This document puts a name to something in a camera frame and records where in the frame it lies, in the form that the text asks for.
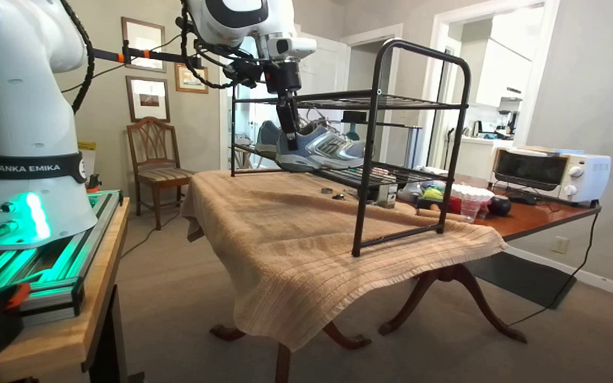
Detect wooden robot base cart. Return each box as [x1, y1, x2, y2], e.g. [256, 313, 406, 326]
[0, 190, 129, 383]

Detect yellow green ball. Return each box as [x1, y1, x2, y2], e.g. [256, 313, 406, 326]
[420, 187, 442, 204]

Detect blue grey sneaker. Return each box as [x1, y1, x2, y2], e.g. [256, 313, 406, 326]
[274, 121, 364, 170]

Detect black metal shoe rack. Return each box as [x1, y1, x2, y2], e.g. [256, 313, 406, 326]
[232, 37, 470, 257]

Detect framed picture upper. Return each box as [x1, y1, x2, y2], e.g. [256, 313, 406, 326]
[122, 17, 164, 71]

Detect framed picture right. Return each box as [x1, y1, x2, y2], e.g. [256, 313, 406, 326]
[174, 64, 209, 94]

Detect beige tablecloth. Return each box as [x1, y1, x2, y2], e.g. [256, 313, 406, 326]
[183, 170, 504, 350]

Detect framed picture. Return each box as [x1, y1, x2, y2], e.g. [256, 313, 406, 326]
[174, 64, 209, 94]
[125, 77, 170, 121]
[122, 17, 164, 71]

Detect white toaster oven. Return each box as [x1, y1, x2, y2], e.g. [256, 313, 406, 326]
[491, 146, 611, 204]

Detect wooden dining table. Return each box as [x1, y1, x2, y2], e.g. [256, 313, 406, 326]
[195, 185, 588, 383]

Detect wooden chair striped seat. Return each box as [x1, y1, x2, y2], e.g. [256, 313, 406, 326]
[125, 117, 191, 228]

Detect black computer mouse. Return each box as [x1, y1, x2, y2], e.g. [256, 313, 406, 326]
[490, 195, 510, 216]

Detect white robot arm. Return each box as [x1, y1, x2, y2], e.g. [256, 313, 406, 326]
[0, 0, 318, 250]

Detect framed picture lower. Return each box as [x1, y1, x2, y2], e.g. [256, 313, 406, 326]
[125, 77, 170, 121]

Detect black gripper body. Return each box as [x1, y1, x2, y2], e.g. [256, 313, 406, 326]
[262, 62, 301, 95]

